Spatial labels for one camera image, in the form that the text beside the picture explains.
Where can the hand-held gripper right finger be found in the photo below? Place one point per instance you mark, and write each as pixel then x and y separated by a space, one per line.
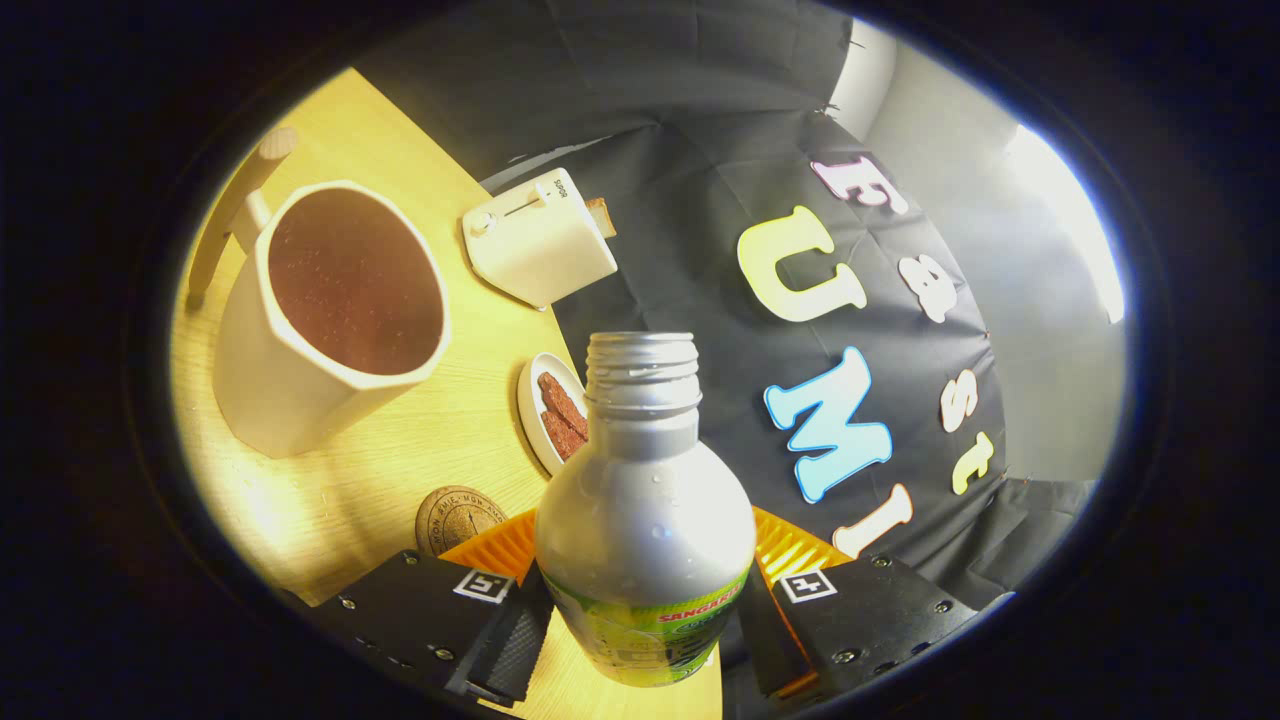
pixel 880 615

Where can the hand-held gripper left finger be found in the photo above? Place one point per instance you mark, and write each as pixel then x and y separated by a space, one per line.
pixel 420 605

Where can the round cork coaster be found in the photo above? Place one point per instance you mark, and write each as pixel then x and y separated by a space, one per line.
pixel 455 520

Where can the silver juice bottle green label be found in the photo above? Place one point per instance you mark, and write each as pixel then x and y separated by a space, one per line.
pixel 645 520

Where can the wooden table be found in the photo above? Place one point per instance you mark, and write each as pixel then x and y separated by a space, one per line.
pixel 420 440

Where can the small white plate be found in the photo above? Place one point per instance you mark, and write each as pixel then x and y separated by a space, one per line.
pixel 530 410

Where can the red meat slices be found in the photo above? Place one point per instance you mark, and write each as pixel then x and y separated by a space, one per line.
pixel 562 415

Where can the white toaster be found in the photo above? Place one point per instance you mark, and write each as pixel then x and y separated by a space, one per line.
pixel 540 250

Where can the toast slice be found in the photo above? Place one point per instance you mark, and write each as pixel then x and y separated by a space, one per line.
pixel 600 218

